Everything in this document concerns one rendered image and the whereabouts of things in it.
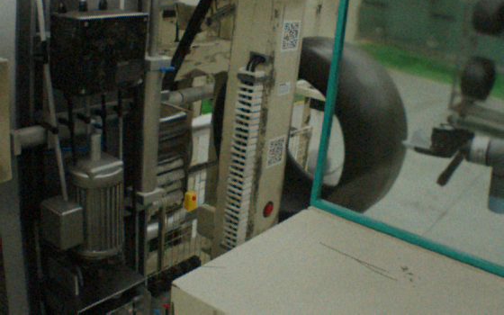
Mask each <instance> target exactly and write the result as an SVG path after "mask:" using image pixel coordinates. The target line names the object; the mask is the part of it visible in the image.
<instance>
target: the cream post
mask: <svg viewBox="0 0 504 315"><path fill-rule="evenodd" d="M306 5H307V0H236V3H235V12H234V21H233V29H232V38H231V46H230V56H229V73H228V82H227V91H226V100H225V109H224V118H223V127H222V136H221V146H220V163H219V173H218V182H217V191H216V200H215V209H214V218H213V226H212V227H213V236H212V244H211V261H212V260H214V259H216V258H218V257H220V256H221V255H223V254H224V253H225V252H223V251H221V248H220V243H221V242H222V240H221V239H222V236H224V235H222V232H223V231H224V229H223V226H224V225H225V224H223V222H224V220H225V218H224V214H225V213H226V212H225V209H226V208H227V207H225V204H226V197H227V191H228V190H229V189H227V187H228V180H229V177H228V172H230V171H229V166H230V165H229V161H230V159H231V158H230V154H231V153H230V149H231V148H232V146H231V142H232V141H233V140H234V139H231V137H232V134H234V133H232V129H233V128H234V127H233V122H234V121H235V120H234V116H235V115H236V114H235V113H234V111H235V109H236V108H238V107H235V103H236V101H237V100H236V95H238V94H237V89H238V88H239V87H237V85H238V81H240V80H238V79H237V78H236V77H237V73H238V72H239V69H240V68H246V67H247V65H248V62H249V53H250V51H254V52H258V53H262V54H266V55H269V56H270V59H269V66H268V67H266V66H262V65H259V64H258V65H257V66H256V69H255V70H257V71H265V76H267V80H266V81H265V82H264V83H263V84H261V85H262V86H263V90H262V96H261V97H260V98H262V103H260V105H261V110H260V111H259V112H260V117H258V119H259V123H257V124H258V125H259V128H258V130H257V131H258V135H257V136H256V138H257V143H255V144H256V149H255V151H256V155H255V156H254V157H255V161H254V162H253V163H254V167H253V168H252V169H253V170H254V172H253V175H252V176H253V180H252V181H250V182H252V186H251V187H249V188H251V192H250V198H249V200H250V202H249V204H248V206H249V210H248V211H247V212H248V216H246V217H247V221H246V223H247V227H246V228H245V229H247V231H246V232H245V234H246V237H245V238H243V239H244V240H245V243H246V242H248V241H250V240H251V239H253V238H255V237H257V236H258V235H260V234H261V233H263V232H265V231H266V230H269V229H271V228H273V227H275V226H277V224H278V217H279V211H280V205H281V199H282V191H283V186H284V169H285V165H286V160H287V155H288V148H289V141H290V135H291V127H292V121H293V102H294V97H295V91H296V84H297V77H298V72H299V65H300V59H301V53H302V51H301V47H302V35H303V29H304V24H305V17H306V16H305V12H306ZM290 20H301V26H300V31H299V38H298V42H299V44H298V49H297V50H289V51H283V52H281V39H282V33H283V26H284V21H290ZM289 81H290V93H289V94H281V95H278V89H279V84H281V83H286V82H289ZM285 134H286V140H285V147H284V153H283V162H281V163H279V164H277V165H274V166H270V167H269V168H266V157H267V151H268V143H269V140H271V139H274V138H277V137H280V136H283V135H285ZM268 204H271V205H272V206H273V210H272V211H271V213H270V214H268V215H265V214H264V209H265V207H266V206H267V205H268Z"/></svg>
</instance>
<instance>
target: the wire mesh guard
mask: <svg viewBox="0 0 504 315"><path fill-rule="evenodd" d="M313 127H314V126H313V125H308V126H305V127H303V128H300V129H298V130H294V131H291V135H290V138H292V137H293V140H294V137H295V136H298V135H300V134H301V136H302V133H304V137H305V132H307V131H310V136H309V137H308V138H307V139H306V140H305V141H306V145H305V148H304V147H303V144H302V149H305V150H304V154H303V155H304V156H303V160H302V151H301V155H300V156H301V161H300V165H301V162H302V161H303V162H302V168H303V169H304V170H305V171H306V172H307V166H308V160H309V154H310V149H311V138H312V132H313ZM305 141H304V138H303V143H304V142H305ZM215 165H218V169H219V160H218V157H216V158H213V159H210V160H207V161H204V162H202V163H200V164H197V165H194V166H190V167H189V172H188V181H189V175H190V174H193V173H194V181H195V173H196V172H199V171H201V170H203V169H205V168H206V173H207V168H208V167H213V166H215ZM206 173H205V180H202V181H205V184H206V180H207V179H211V184H210V185H216V187H217V179H218V170H217V175H215V176H217V179H216V184H212V178H213V177H214V176H212V168H211V177H210V178H207V179H206ZM201 177H202V176H201ZM201 177H200V182H199V183H200V187H201V182H202V181H201ZM194 181H193V184H189V185H188V182H187V192H188V186H190V185H193V190H194V184H196V183H195V182H194ZM205 184H204V192H205V187H207V186H210V185H207V186H205ZM161 187H162V188H163V189H166V192H165V193H162V198H163V197H166V196H167V195H169V194H171V193H173V192H171V193H168V194H167V184H163V185H161ZM200 187H199V190H197V191H199V198H202V197H203V196H202V197H200V190H202V189H203V188H202V189H200ZM179 190H180V189H178V190H176V189H175V190H174V192H176V191H179ZM197 191H195V192H197ZM216 191H217V190H216V188H215V191H213V192H215V197H216ZM213 192H211V187H210V192H209V193H207V194H210V195H211V193H213ZM207 194H205V195H207ZM205 195H204V203H203V204H205V203H209V205H210V196H209V201H208V202H205ZM215 197H214V199H212V200H214V206H213V208H214V207H215V199H216V198H215ZM199 198H197V199H198V205H197V206H198V208H199ZM197 199H196V200H197ZM212 200H211V201H212ZM181 202H182V200H181ZM181 202H180V205H178V206H180V213H179V214H180V215H181V213H184V212H186V214H187V211H183V212H181V205H183V204H184V203H183V204H181ZM203 204H201V205H203ZM178 206H176V207H178ZM197 206H196V207H197ZM176 207H175V202H174V208H173V209H174V210H175V208H176ZM168 208H169V205H168V207H167V211H166V205H165V206H163V207H160V208H159V216H158V230H157V235H158V244H157V273H160V272H161V271H163V270H164V259H165V260H166V265H165V267H166V269H167V266H168V265H169V264H171V266H172V263H173V262H175V261H173V262H172V260H173V255H174V254H173V248H174V247H172V248H170V249H172V255H171V256H168V257H167V250H168V249H167V243H168V242H170V241H171V240H170V241H167V235H169V234H171V233H173V236H174V232H175V231H176V230H175V231H174V225H175V224H176V223H175V213H174V216H172V217H174V224H172V225H170V226H173V232H170V233H168V234H166V243H165V232H166V229H167V221H168V219H170V218H172V217H169V218H168V211H171V210H173V209H171V210H169V209H168ZM198 208H197V213H196V214H197V218H198ZM192 211H193V210H192ZM192 211H191V217H189V218H187V219H190V218H192V217H193V216H194V215H193V216H192ZM166 212H167V219H166ZM179 214H177V215H179ZM196 214H195V215H196ZM177 215H176V216H177ZM180 215H179V221H178V222H179V226H180V221H183V220H180ZM165 219H166V220H167V221H166V224H165ZM184 220H185V225H186V215H185V219H184ZM192 222H193V221H192ZM192 222H191V224H189V225H191V232H189V233H190V239H188V240H190V243H191V239H193V238H195V237H196V238H197V235H196V236H195V237H193V238H191V233H192V232H193V231H194V230H193V231H192V224H194V222H193V223H192ZM195 222H196V228H197V219H196V221H195ZM185 225H184V234H183V235H184V243H185V242H186V241H185V234H187V233H185V227H187V226H189V225H187V226H185ZM170 226H168V227H170ZM196 228H195V231H196ZM181 229H183V228H181ZM181 229H179V237H178V238H175V239H178V245H176V246H178V248H179V245H180V244H182V243H180V244H179V238H180V237H182V236H183V235H182V236H180V230H181ZM196 238H195V244H194V245H195V248H196V244H198V243H199V242H200V245H201V241H203V240H204V239H203V240H202V236H201V241H199V242H198V243H196ZM175 239H173V237H172V245H173V240H175ZM205 239H206V241H207V238H205ZM188 240H187V241H188ZM184 243H183V244H184ZM190 243H189V247H187V248H189V253H190ZM165 244H166V250H164V245H165ZM194 245H193V246H194ZM176 246H175V247H176ZM195 248H194V254H195V251H196V250H198V249H199V248H198V249H196V250H195ZM170 249H169V250H170ZM185 249H186V248H185V244H184V249H183V250H181V251H184V256H182V257H180V258H183V260H184V257H185V256H189V255H190V254H192V253H193V252H192V253H190V254H189V255H185ZM165 251H166V258H164V257H165V254H164V252H165ZM181 251H179V252H181ZM179 252H178V249H177V252H175V253H177V260H176V261H177V263H178V260H179V259H180V258H178V253H179ZM169 257H172V260H171V263H169V264H168V265H167V258H169Z"/></svg>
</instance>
